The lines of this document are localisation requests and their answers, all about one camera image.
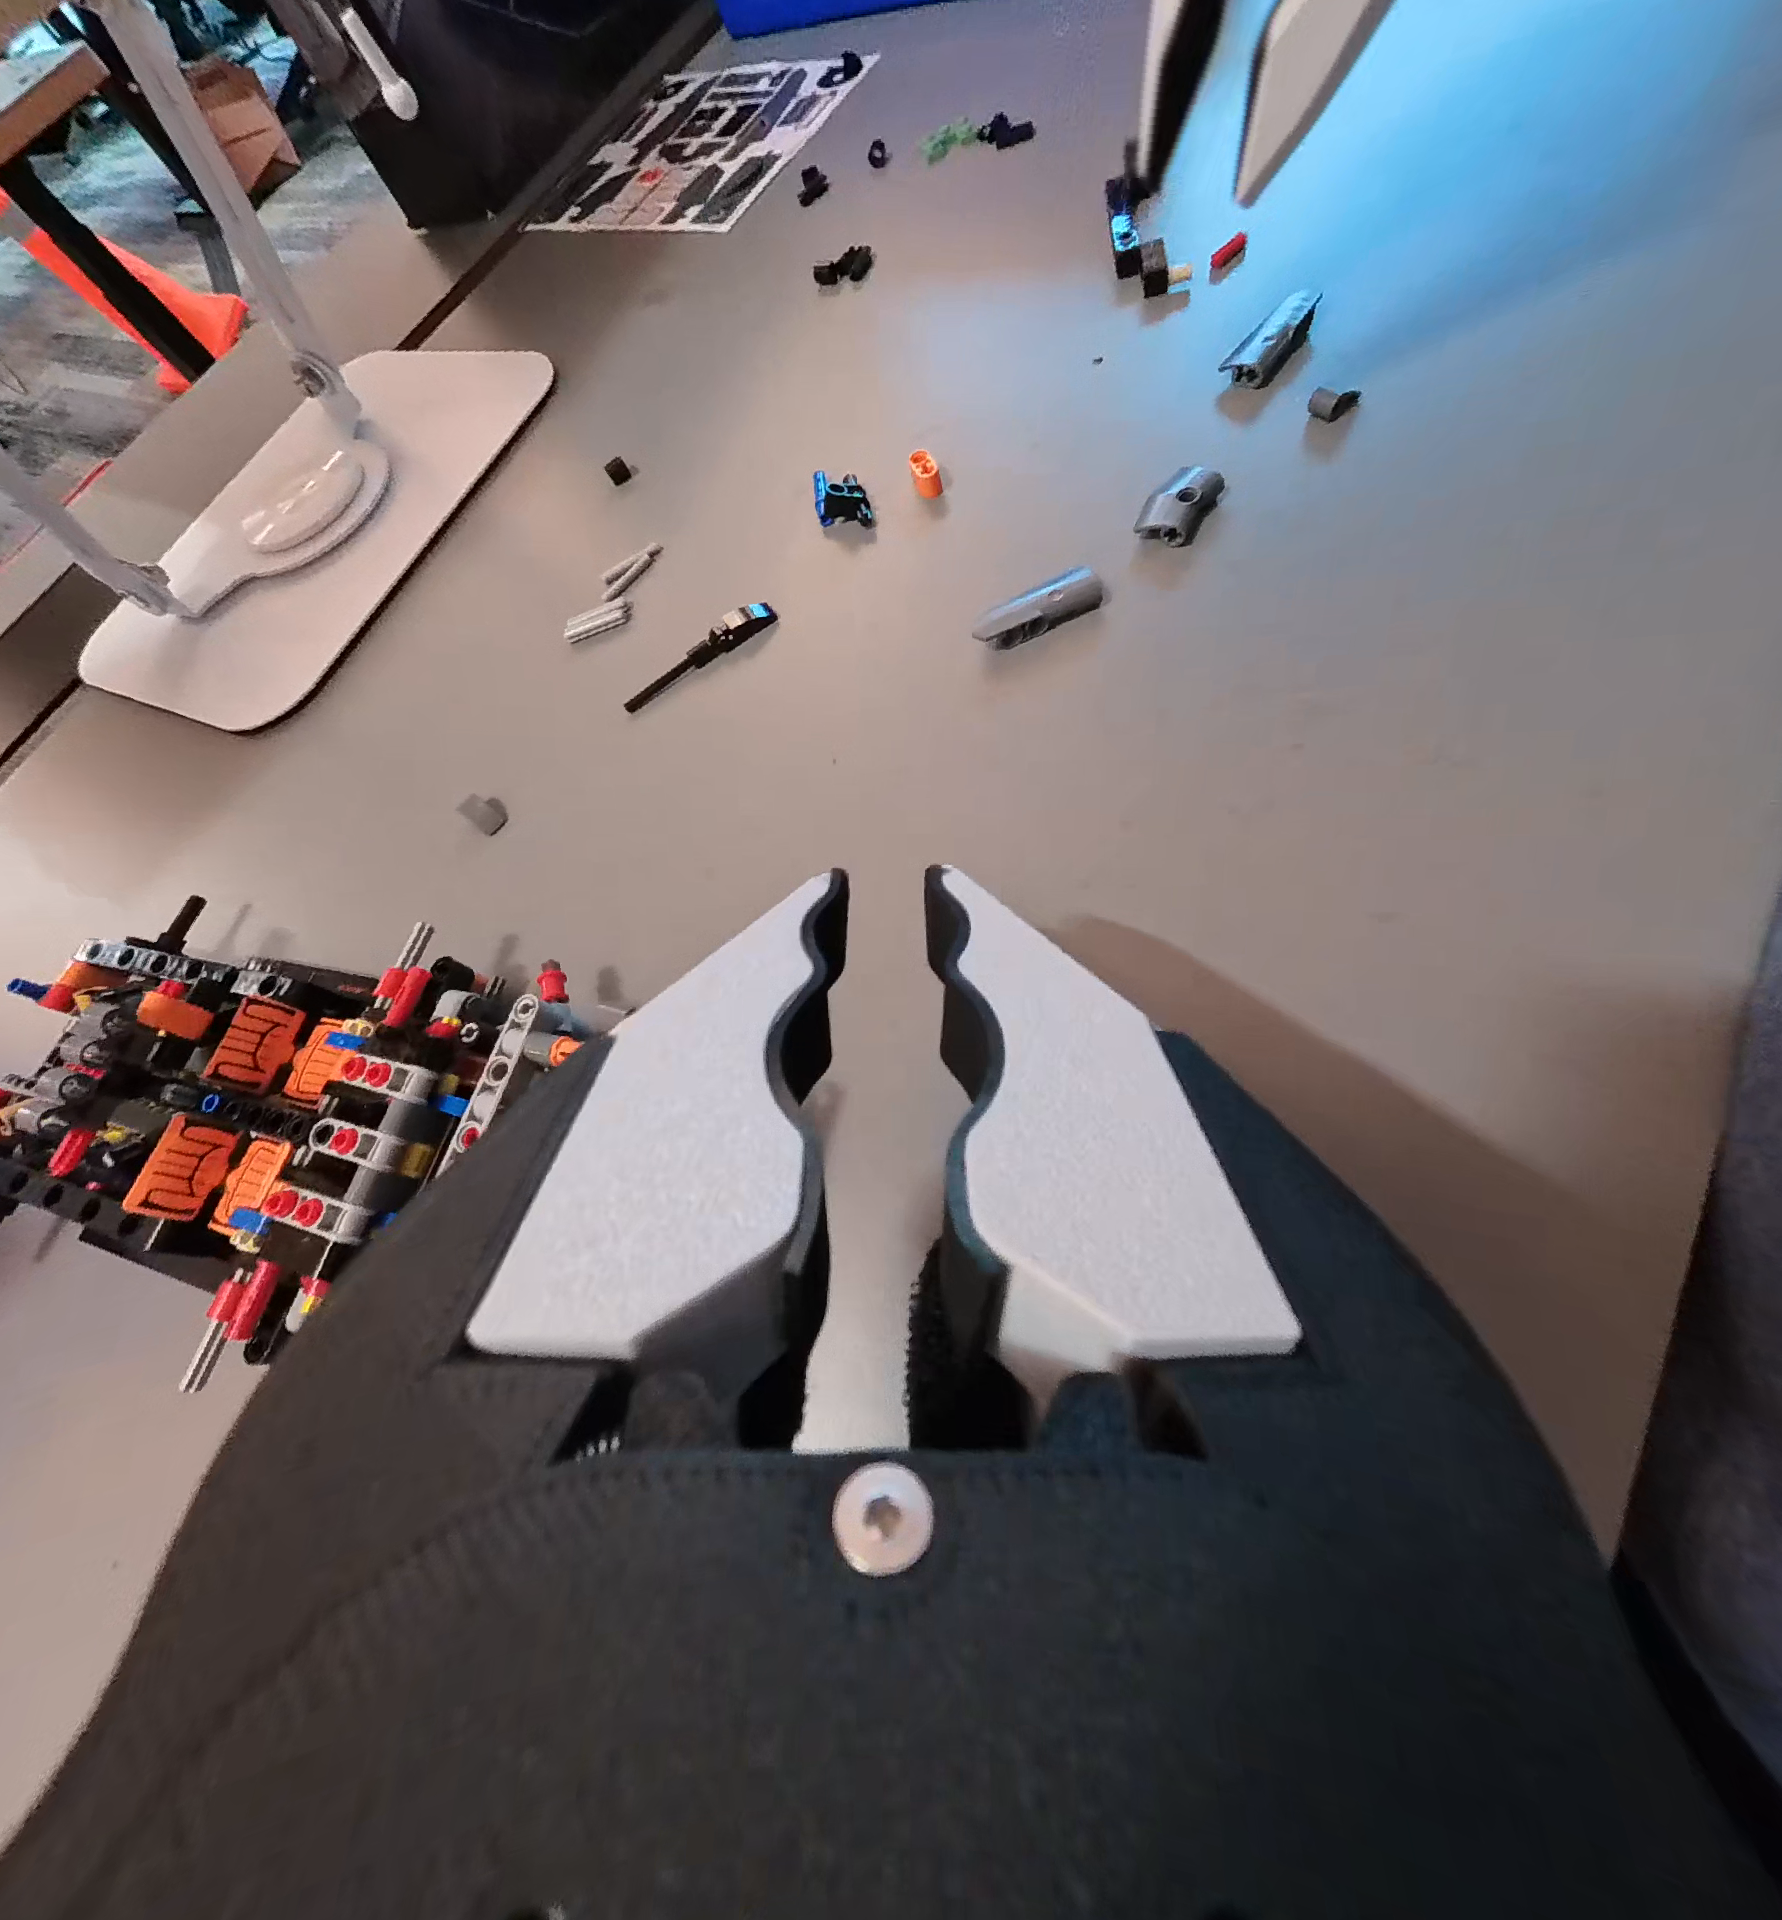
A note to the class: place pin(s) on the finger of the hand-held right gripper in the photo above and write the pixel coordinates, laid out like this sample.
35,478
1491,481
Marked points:
1304,92
1180,75

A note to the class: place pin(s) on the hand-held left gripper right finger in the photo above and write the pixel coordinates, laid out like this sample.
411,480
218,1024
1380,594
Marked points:
1132,1201

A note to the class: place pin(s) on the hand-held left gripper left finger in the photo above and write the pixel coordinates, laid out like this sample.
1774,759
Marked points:
636,1201

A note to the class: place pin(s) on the lego car chassis model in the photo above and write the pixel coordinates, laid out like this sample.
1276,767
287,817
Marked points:
230,1109

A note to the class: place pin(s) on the grey lego beam piece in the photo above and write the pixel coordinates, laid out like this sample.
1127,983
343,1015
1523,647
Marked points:
1041,608

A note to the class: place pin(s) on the red lego pin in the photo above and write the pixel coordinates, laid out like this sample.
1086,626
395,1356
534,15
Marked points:
1229,253

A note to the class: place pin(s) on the black lego beam tan pins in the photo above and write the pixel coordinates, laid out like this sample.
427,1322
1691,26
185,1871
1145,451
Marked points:
1137,253

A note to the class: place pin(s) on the green lego piece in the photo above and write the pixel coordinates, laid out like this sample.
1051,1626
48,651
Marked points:
952,141

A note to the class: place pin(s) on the dark grey lego piece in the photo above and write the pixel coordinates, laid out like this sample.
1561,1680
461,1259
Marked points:
1267,338

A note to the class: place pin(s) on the curved grey lego piece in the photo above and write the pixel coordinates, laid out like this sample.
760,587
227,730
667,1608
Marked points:
1332,404
483,813

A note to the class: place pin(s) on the grey lego connector with hole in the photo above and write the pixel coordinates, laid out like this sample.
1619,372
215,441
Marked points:
1176,504

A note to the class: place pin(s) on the orange lego connector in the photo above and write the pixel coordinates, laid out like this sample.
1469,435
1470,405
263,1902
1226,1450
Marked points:
924,473

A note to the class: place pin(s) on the lego sticker sheet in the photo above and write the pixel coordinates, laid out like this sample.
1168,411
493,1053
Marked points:
710,150

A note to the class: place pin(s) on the blue and black lego pin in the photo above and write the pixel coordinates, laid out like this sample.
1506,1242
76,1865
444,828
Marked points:
843,499

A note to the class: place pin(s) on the black lego axle blue end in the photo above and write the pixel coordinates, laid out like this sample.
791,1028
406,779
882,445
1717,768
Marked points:
705,653

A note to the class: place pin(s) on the light grey lego axle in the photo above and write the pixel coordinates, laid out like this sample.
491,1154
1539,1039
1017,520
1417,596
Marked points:
626,576
636,559

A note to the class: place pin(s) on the blue plastic bin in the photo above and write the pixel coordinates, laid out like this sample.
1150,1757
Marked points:
801,15

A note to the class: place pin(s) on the brown cardboard box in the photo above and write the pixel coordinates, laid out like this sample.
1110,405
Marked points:
238,128

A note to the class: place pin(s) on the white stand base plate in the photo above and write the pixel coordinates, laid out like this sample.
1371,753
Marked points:
411,451

